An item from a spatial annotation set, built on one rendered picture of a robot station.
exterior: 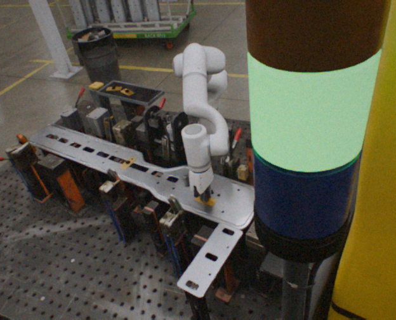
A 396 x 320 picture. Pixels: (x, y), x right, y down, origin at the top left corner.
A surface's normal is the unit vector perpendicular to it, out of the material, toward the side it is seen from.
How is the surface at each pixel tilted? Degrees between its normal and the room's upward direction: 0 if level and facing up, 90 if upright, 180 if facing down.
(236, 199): 0
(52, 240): 0
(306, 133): 90
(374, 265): 86
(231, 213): 0
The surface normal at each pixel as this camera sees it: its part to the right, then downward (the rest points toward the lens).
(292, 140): -0.45, 0.62
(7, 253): -0.14, -0.76
